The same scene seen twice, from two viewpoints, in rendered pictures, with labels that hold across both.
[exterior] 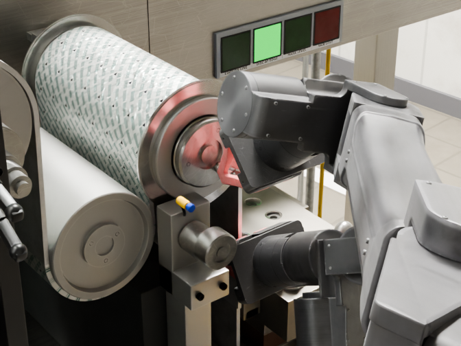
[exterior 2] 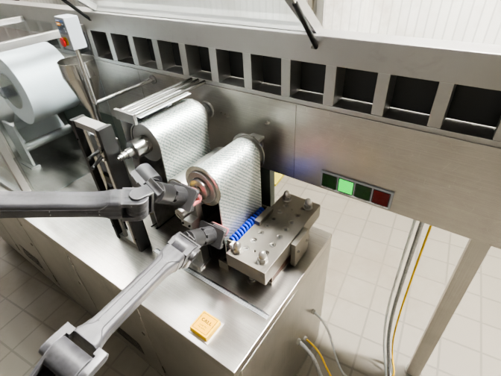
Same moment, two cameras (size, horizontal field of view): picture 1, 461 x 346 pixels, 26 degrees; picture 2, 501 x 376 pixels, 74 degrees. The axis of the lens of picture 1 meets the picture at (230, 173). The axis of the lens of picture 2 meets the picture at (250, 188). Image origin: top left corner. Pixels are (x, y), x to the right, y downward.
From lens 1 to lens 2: 122 cm
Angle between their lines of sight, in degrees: 62
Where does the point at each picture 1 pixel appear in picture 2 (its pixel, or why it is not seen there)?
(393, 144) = (83, 196)
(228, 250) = (181, 215)
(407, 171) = (48, 197)
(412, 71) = not seen: outside the picture
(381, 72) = (473, 248)
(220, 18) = (325, 165)
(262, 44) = (342, 186)
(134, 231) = not seen: hidden behind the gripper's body
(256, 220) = (273, 233)
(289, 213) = (282, 240)
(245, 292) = not seen: hidden behind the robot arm
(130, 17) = (288, 146)
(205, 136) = (195, 183)
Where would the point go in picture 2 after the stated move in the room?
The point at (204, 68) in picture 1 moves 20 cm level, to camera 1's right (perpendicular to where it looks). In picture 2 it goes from (316, 179) to (344, 213)
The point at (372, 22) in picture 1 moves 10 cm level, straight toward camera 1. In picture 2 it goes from (414, 213) to (384, 218)
